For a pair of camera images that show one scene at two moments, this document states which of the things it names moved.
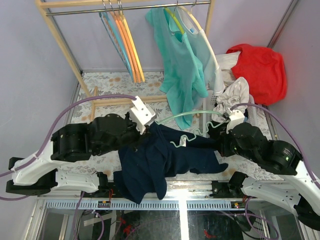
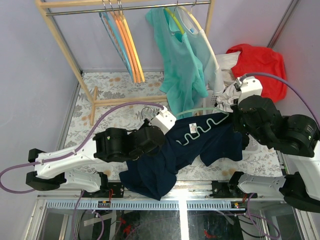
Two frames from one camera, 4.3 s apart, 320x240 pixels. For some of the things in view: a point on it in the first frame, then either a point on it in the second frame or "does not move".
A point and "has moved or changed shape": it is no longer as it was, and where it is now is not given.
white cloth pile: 236,91 does not move
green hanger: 195,132 -> 208,119
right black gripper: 221,145 -> 237,126
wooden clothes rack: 56,7 does not move
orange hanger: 135,73 does not move
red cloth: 264,69 does not move
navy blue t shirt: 162,153 has moved or changed shape
